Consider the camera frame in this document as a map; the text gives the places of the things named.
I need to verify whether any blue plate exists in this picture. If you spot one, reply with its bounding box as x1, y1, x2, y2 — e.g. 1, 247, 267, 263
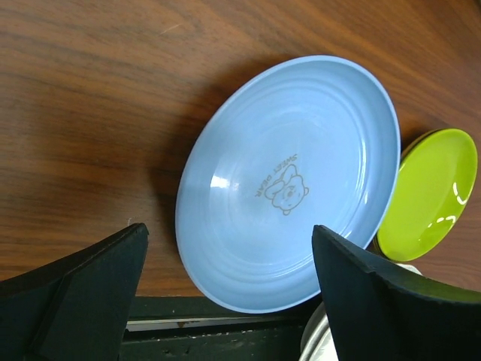
175, 55, 401, 314

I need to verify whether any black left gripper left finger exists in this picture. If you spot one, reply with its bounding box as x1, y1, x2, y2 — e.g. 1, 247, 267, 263
1, 223, 149, 360

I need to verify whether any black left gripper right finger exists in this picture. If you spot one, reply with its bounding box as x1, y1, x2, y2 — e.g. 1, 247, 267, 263
312, 226, 480, 360

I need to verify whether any lime green plate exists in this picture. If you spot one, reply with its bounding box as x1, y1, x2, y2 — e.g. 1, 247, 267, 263
374, 128, 478, 262

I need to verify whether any white scalloped deep plate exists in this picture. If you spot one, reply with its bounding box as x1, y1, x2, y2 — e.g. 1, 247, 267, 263
300, 268, 407, 360

